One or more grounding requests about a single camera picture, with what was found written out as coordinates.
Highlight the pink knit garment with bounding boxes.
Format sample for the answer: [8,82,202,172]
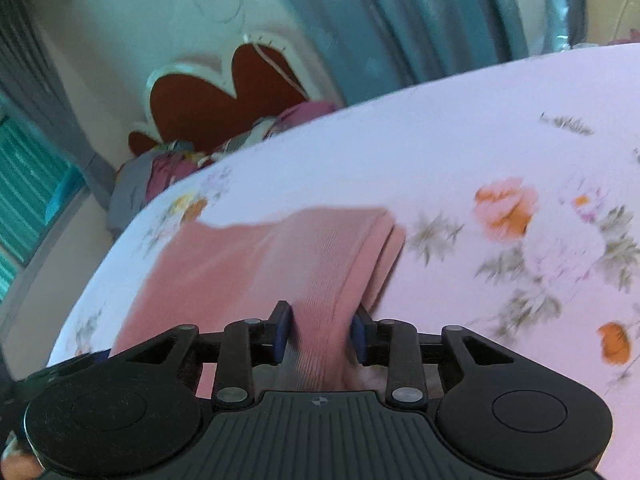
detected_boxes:
[112,208,406,391]

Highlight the pile of bedding clothes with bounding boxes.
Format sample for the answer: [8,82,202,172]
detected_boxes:
[106,101,338,238]

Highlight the floral white bed sheet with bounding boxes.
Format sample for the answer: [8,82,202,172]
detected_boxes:
[49,44,639,479]

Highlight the teal window blind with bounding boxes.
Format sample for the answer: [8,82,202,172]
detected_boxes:
[0,115,85,296]

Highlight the red heart-shaped headboard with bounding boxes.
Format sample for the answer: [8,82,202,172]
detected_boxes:
[128,30,321,156]

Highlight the teal blue curtain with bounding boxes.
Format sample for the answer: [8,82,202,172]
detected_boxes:
[282,0,587,105]

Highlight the cream arched headboard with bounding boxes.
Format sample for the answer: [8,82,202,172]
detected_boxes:
[586,0,639,46]

